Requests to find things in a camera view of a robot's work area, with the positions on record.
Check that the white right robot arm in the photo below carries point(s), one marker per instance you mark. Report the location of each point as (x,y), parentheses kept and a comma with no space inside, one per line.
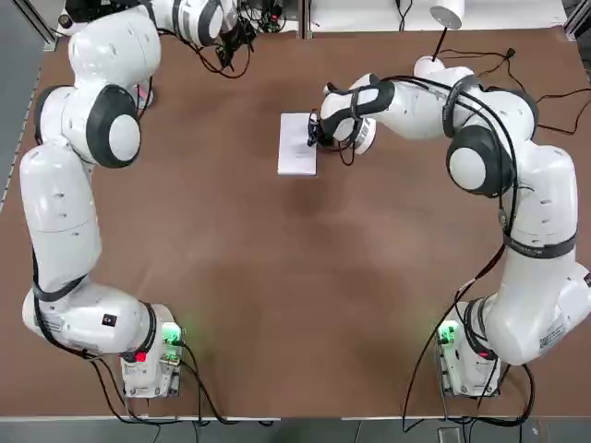
(545,194)

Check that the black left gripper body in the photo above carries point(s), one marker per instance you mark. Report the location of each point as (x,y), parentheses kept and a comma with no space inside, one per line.
(231,44)

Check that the white A4 paper sheet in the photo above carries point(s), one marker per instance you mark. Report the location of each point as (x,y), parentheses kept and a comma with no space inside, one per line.
(295,152)

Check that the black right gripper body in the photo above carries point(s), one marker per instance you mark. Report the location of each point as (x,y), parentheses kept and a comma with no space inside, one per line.
(325,140)

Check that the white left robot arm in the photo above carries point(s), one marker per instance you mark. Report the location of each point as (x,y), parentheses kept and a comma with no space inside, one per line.
(60,207)

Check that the white side table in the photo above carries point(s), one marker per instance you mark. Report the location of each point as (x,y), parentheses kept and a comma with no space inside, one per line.
(360,14)

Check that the grey socket box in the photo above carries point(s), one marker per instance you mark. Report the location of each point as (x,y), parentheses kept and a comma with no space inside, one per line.
(448,435)

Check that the aluminium frame post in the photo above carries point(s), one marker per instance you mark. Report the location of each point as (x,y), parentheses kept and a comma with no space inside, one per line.
(305,18)
(579,18)

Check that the white desk lamp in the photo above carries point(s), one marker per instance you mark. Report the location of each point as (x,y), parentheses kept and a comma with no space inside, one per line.
(431,67)

